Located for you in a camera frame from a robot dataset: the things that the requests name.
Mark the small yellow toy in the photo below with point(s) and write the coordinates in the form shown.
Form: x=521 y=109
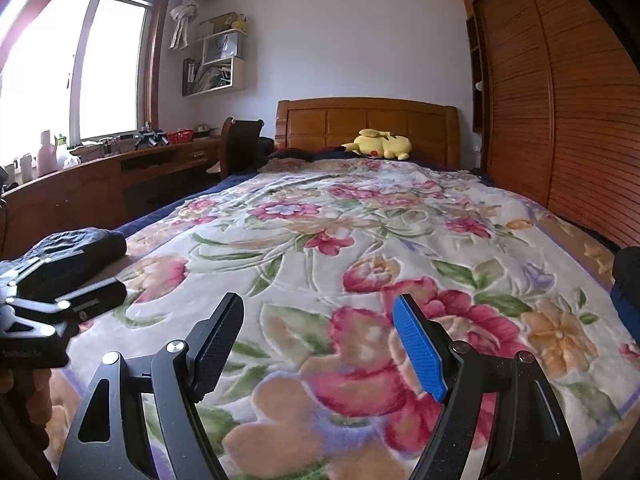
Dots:
x=240 y=22

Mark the pink bottle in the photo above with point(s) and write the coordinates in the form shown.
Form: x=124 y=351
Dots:
x=46 y=152

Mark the white paper bag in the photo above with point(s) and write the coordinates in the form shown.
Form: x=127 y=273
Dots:
x=222 y=46

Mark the red basket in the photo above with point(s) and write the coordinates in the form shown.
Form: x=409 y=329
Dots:
x=180 y=136

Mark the cardboard box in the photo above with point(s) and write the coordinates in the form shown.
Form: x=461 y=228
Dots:
x=217 y=21

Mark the wooden bed headboard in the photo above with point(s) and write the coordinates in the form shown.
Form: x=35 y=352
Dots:
x=325 y=125

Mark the white wall shelf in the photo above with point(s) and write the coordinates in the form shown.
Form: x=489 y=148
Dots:
x=239 y=77

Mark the black binders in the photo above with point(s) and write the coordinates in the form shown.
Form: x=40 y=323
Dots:
x=189 y=76

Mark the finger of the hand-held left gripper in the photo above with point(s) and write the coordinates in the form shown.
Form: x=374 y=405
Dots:
x=102 y=296
x=27 y=270

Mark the blue cloth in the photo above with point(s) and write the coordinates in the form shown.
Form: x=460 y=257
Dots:
x=627 y=310

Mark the stack of papers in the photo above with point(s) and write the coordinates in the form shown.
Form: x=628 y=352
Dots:
x=212 y=77

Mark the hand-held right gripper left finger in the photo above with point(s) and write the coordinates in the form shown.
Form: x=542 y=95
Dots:
x=220 y=345

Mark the yellow plush toy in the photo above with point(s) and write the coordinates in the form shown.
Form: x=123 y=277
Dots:
x=385 y=146

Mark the dark blue bed sheet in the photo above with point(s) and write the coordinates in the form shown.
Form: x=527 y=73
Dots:
x=150 y=217

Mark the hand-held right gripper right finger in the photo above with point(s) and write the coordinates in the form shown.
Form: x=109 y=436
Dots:
x=417 y=345

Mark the tied beige curtain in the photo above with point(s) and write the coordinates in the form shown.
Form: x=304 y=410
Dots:
x=182 y=15

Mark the floral blanket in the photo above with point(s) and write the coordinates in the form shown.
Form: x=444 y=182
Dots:
x=350 y=220

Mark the black jacket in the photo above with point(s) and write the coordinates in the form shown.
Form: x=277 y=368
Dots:
x=85 y=247

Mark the white paper sheet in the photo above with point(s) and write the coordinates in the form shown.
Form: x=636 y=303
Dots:
x=214 y=167

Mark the dark pillow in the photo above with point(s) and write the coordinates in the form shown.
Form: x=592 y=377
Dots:
x=295 y=152

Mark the window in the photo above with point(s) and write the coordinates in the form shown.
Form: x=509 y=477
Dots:
x=110 y=60

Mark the person's left hand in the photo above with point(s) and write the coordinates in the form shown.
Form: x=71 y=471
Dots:
x=36 y=392

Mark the grey pot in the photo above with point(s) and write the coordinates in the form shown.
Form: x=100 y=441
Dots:
x=202 y=128

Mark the wooden desk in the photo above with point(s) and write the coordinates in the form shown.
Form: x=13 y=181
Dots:
x=75 y=190

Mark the wooden slatted wardrobe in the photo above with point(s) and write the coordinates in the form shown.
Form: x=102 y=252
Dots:
x=550 y=110

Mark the wooden chair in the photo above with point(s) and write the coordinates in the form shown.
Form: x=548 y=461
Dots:
x=245 y=145

